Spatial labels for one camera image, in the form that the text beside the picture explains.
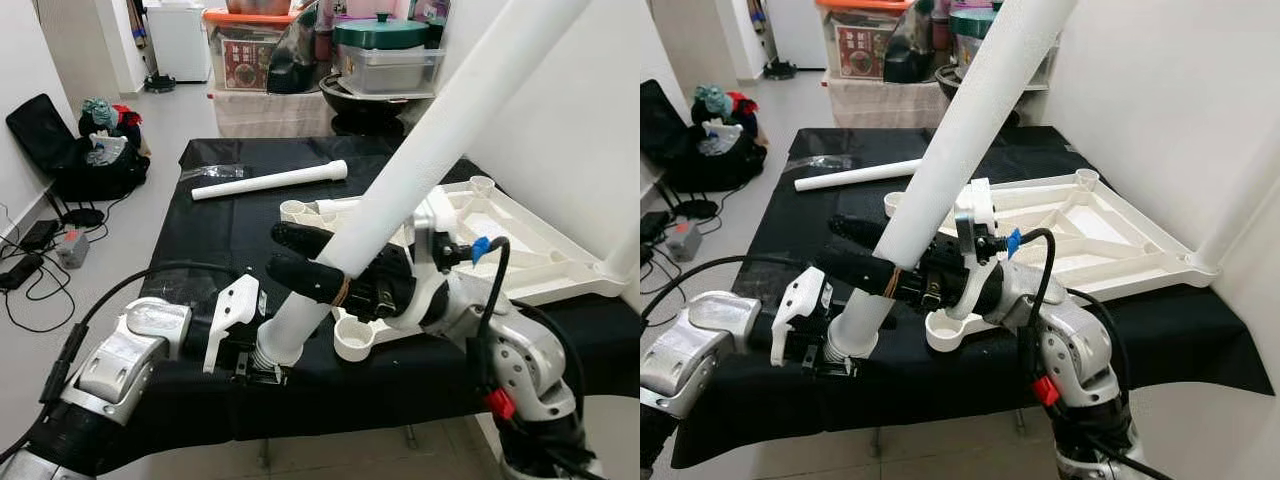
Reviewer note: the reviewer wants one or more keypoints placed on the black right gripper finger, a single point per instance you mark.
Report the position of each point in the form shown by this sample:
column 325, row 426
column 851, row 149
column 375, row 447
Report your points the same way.
column 860, row 275
column 310, row 282
column 860, row 233
column 300, row 240

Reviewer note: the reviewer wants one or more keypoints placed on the white plastic children table top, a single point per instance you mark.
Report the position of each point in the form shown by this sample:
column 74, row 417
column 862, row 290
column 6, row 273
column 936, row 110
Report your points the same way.
column 520, row 240
column 1100, row 230

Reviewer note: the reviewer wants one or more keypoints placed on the clear plastic bag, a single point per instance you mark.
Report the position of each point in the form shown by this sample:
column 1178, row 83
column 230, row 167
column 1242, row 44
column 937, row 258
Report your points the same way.
column 825, row 163
column 215, row 172

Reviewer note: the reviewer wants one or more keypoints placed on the beige cloth covered table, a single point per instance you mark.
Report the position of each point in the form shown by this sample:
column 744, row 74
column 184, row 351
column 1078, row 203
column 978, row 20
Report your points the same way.
column 880, row 105
column 265, row 115

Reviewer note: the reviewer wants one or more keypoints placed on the black round wok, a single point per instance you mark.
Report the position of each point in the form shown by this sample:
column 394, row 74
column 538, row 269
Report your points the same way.
column 950, row 85
column 360, row 105

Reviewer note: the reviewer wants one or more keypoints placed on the black wifi router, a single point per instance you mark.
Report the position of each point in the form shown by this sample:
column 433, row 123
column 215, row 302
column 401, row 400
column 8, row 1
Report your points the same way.
column 80, row 215
column 697, row 208

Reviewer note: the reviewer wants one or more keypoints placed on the white plastic bag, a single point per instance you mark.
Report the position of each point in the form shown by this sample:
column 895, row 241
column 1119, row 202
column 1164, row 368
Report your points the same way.
column 722, row 138
column 108, row 150

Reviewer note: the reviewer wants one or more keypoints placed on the grey electrical box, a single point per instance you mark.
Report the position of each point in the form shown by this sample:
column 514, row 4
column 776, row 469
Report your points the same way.
column 685, row 240
column 72, row 248

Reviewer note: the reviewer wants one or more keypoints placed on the black fan base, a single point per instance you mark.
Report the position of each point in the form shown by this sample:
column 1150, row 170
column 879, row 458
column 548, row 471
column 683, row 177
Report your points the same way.
column 780, row 71
column 160, row 83

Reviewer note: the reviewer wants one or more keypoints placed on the shiny black bag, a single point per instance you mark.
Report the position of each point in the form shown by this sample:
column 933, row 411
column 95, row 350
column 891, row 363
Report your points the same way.
column 908, row 50
column 293, row 55

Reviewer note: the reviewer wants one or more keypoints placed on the clear plastic storage container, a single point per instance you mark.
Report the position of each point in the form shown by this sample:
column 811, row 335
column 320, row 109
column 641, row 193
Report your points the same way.
column 390, row 70
column 1040, row 65

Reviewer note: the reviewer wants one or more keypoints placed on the black power adapter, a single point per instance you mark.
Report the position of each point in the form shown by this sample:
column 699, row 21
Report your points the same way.
column 652, row 225
column 40, row 235

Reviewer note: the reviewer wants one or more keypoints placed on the white cabinet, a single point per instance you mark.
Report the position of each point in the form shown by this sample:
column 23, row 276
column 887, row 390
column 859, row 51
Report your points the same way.
column 810, row 30
column 178, row 40

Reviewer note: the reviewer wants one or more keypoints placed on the green round pot lid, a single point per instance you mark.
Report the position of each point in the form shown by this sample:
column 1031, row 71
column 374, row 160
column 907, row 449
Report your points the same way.
column 380, row 32
column 968, row 25

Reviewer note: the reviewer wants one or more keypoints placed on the black open suitcase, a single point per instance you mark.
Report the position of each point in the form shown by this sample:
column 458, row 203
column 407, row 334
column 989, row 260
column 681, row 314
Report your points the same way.
column 40, row 130
column 665, row 125

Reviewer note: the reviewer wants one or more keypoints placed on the steel cooking pot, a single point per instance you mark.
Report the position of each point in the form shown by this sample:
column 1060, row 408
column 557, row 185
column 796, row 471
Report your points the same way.
column 258, row 6

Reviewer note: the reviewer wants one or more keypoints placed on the black power strip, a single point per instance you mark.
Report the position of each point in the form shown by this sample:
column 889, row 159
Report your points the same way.
column 20, row 272

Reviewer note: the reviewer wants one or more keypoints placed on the purple picture box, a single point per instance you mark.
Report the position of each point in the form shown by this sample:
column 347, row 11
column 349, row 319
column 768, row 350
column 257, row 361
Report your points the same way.
column 432, row 18

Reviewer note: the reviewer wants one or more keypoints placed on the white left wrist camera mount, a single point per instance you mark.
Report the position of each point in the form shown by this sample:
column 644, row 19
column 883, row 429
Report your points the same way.
column 232, row 305
column 800, row 300

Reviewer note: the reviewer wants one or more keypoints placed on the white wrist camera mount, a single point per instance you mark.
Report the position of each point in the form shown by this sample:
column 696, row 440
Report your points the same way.
column 800, row 300
column 435, row 215
column 232, row 305
column 975, row 205

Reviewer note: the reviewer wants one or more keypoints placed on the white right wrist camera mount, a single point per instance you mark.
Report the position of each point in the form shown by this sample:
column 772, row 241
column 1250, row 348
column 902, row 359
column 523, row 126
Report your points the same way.
column 435, row 215
column 975, row 205

